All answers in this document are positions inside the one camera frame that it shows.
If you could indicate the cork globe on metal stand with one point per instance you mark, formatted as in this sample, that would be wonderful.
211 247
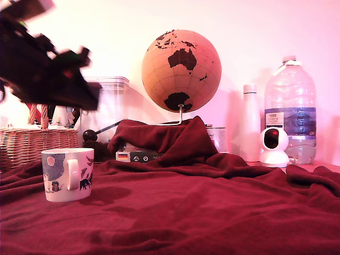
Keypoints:
182 79

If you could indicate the white and blue packet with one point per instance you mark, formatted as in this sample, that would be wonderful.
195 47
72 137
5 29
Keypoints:
63 115

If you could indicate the dark red fleece blanket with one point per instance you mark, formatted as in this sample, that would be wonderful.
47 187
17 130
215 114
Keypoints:
186 212

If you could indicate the white illustrated ceramic mug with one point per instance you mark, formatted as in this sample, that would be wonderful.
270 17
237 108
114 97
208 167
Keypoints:
57 164

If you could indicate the dark box with flag print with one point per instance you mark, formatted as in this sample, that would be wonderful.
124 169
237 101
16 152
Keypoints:
139 157

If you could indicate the dark brown pine cone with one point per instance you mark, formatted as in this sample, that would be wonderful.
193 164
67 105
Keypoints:
100 151

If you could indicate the clear plastic lidded container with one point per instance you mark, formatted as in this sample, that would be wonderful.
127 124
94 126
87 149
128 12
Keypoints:
111 111

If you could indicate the white insulated bottle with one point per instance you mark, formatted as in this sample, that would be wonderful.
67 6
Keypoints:
250 119

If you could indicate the black kitchen utensils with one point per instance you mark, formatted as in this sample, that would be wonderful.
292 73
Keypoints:
51 111

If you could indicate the large clear water bottle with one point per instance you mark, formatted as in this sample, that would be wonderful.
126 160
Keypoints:
290 93

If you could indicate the black ball-ended utensil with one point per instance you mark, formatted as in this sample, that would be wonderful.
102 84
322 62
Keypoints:
89 136

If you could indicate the small white round camera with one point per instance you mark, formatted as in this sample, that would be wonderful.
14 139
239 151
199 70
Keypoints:
274 156

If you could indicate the white metal tin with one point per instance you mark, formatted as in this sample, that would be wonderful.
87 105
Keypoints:
219 139

